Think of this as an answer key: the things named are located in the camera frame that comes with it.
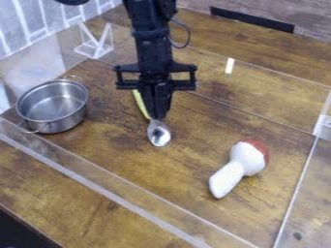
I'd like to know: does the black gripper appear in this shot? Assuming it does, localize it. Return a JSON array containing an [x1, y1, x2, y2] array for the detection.
[[112, 61, 197, 119]]

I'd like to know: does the green handled metal spoon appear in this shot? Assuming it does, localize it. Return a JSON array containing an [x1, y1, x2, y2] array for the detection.
[[133, 89, 172, 147]]

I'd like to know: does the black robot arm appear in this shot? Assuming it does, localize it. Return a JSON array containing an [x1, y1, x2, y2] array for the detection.
[[113, 0, 197, 120]]

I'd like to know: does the clear acrylic triangle stand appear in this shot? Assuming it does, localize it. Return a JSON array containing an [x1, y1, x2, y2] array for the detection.
[[73, 22, 113, 59]]

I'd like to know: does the small steel pot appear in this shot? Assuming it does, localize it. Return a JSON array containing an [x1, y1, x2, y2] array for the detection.
[[16, 78, 88, 134]]

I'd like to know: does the red white toy mushroom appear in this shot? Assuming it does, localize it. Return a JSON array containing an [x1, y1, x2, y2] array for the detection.
[[208, 139, 269, 199]]

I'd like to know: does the black cable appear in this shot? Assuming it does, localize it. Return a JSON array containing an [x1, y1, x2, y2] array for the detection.
[[167, 15, 191, 50]]

